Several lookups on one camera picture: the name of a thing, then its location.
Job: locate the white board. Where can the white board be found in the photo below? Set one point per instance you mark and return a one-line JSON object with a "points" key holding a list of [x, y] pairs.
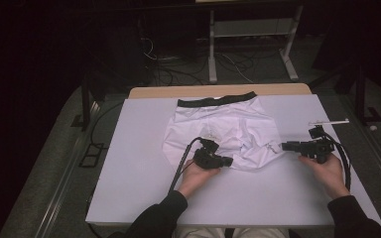
{"points": [[261, 198]]}

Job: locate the person's right hand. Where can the person's right hand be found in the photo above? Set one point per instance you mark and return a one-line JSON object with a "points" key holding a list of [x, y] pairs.
{"points": [[330, 175]]}

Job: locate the person's leg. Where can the person's leg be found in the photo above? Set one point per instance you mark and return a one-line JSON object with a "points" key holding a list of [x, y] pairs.
{"points": [[200, 233], [261, 233]]}

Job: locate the small white round object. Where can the small white round object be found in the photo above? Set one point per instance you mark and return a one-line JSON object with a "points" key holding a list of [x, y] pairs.
{"points": [[372, 127]]}

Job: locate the person's left hand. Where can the person's left hand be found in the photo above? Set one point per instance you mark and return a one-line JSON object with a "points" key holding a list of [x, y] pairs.
{"points": [[196, 178]]}

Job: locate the white underwear with black waistband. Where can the white underwear with black waistband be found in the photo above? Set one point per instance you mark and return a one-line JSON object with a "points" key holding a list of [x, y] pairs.
{"points": [[231, 125]]}

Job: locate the wooden table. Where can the wooden table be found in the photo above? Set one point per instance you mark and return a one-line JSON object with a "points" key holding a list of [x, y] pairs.
{"points": [[158, 92]]}

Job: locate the person's left leg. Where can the person's left leg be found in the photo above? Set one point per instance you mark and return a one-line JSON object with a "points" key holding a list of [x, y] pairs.
{"points": [[200, 233]]}

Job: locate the white metal stand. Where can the white metal stand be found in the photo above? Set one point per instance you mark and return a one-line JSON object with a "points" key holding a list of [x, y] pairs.
{"points": [[251, 28]]}

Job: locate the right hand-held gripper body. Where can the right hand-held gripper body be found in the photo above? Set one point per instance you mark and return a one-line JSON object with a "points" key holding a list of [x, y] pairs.
{"points": [[317, 148]]}

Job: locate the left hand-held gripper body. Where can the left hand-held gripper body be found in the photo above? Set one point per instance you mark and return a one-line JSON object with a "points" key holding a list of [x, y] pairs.
{"points": [[206, 158]]}

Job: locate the black metal stand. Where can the black metal stand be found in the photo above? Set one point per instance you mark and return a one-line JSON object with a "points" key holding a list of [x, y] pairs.
{"points": [[86, 105], [360, 95]]}

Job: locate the person's right leg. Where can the person's right leg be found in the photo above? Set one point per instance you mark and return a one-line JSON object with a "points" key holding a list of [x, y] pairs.
{"points": [[261, 233]]}

